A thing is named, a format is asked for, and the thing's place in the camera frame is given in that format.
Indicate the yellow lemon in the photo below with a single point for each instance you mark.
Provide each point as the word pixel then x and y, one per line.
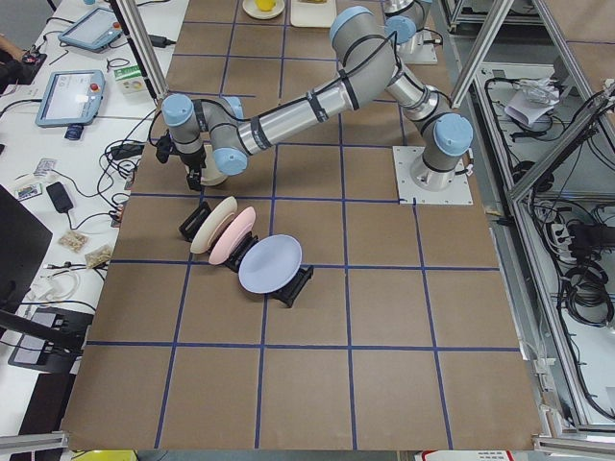
pixel 265 5

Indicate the cream round plate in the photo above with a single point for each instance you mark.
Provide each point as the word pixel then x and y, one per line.
pixel 250 8

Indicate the teach pendant near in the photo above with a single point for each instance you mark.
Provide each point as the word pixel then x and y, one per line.
pixel 71 97

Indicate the brown table mat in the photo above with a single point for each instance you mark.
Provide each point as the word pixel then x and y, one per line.
pixel 402 339

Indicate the black smartphone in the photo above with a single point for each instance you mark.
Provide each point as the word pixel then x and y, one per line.
pixel 59 197

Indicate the black power adapter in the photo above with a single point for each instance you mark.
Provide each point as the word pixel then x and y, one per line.
pixel 161 41

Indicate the black dish rack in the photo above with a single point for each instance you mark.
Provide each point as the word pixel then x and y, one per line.
pixel 286 294

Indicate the cream plate in rack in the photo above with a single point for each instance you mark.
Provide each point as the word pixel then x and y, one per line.
pixel 214 225

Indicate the teach pendant far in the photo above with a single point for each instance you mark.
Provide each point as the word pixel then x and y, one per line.
pixel 93 32

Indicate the pink plate in rack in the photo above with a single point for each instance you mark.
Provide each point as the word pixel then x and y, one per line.
pixel 231 237

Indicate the green white carton box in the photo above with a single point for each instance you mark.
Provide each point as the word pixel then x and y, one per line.
pixel 129 80

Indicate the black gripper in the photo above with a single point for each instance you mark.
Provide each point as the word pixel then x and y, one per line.
pixel 193 166

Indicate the aluminium frame post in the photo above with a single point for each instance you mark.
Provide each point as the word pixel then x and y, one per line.
pixel 131 22

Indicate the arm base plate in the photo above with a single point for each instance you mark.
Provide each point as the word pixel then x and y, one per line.
pixel 418 185
pixel 418 50

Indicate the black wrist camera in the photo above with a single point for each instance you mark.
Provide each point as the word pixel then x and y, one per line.
pixel 164 148

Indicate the white rectangular tray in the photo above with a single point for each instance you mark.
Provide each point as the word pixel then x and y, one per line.
pixel 312 14

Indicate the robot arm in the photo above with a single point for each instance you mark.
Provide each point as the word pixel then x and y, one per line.
pixel 403 19
pixel 369 65

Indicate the light blue plate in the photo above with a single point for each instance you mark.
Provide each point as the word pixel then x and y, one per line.
pixel 270 264

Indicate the teach pendant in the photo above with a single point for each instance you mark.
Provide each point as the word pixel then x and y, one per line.
pixel 93 32
pixel 71 97

